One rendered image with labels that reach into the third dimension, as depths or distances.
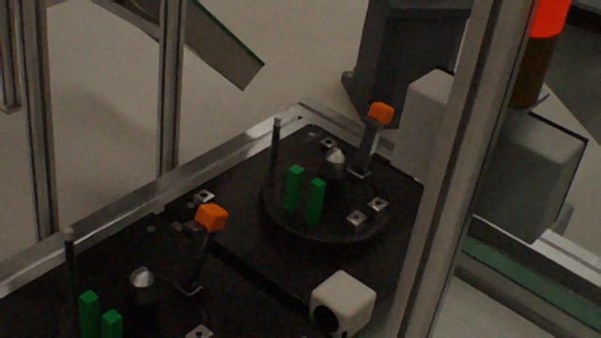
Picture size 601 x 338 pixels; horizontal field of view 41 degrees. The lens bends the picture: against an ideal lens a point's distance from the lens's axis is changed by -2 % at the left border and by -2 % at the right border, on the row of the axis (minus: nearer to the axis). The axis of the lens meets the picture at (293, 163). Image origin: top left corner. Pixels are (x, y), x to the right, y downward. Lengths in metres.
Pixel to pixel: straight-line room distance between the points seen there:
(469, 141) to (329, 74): 0.83
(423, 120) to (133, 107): 0.70
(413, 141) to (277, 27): 0.90
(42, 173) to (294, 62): 0.64
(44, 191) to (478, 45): 0.49
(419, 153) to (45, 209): 0.42
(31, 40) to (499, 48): 0.42
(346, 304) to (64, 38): 0.80
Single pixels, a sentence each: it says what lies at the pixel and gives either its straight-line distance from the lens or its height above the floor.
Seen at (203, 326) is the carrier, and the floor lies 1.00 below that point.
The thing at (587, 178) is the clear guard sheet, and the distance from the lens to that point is 0.50.
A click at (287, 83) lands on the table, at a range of 1.29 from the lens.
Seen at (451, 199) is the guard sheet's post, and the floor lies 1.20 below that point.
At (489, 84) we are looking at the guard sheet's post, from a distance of 0.49.
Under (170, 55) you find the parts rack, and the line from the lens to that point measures 0.87.
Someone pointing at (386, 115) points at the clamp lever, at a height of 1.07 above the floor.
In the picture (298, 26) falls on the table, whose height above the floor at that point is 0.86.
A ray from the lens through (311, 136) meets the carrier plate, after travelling 0.97.
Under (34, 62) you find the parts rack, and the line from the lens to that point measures 0.75.
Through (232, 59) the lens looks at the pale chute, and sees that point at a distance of 0.97.
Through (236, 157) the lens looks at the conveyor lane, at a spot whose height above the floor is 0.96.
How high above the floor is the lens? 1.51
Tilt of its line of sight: 36 degrees down
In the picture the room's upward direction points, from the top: 8 degrees clockwise
